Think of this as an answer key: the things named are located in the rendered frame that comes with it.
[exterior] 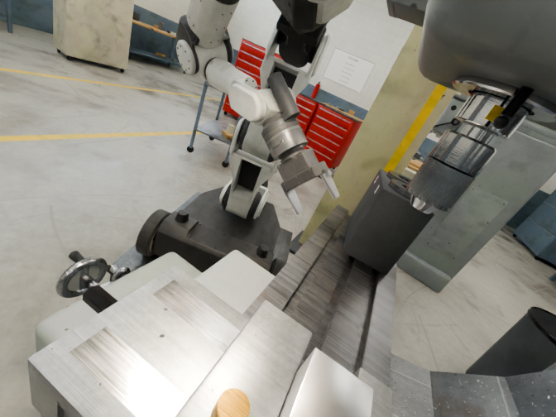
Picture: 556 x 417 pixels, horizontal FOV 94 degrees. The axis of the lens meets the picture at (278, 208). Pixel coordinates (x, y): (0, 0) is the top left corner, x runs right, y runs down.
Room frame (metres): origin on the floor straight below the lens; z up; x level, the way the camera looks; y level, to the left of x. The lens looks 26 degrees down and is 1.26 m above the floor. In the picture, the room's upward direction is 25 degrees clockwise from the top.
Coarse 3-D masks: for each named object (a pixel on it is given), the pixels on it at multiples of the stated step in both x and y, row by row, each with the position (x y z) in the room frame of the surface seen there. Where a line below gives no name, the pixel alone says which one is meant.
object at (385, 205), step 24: (384, 192) 0.57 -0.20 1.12; (408, 192) 0.57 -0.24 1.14; (360, 216) 0.62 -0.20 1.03; (384, 216) 0.56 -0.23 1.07; (408, 216) 0.55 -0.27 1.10; (432, 216) 0.55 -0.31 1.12; (360, 240) 0.56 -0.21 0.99; (384, 240) 0.56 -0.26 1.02; (408, 240) 0.55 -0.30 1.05; (384, 264) 0.55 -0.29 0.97
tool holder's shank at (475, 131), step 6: (468, 126) 0.28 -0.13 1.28; (474, 126) 0.27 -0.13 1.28; (462, 132) 0.28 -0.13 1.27; (468, 132) 0.27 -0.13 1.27; (474, 132) 0.27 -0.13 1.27; (480, 132) 0.27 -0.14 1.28; (486, 132) 0.27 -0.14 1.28; (492, 132) 0.27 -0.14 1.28; (474, 138) 0.27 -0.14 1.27; (480, 138) 0.27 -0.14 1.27; (486, 138) 0.27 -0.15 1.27
